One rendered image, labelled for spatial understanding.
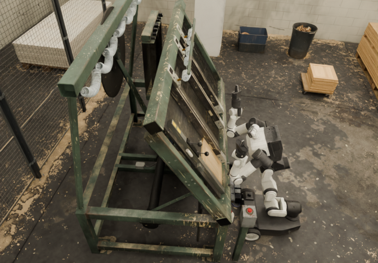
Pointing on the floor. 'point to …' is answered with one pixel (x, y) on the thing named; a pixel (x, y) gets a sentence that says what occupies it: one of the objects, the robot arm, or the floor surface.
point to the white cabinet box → (210, 12)
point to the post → (239, 243)
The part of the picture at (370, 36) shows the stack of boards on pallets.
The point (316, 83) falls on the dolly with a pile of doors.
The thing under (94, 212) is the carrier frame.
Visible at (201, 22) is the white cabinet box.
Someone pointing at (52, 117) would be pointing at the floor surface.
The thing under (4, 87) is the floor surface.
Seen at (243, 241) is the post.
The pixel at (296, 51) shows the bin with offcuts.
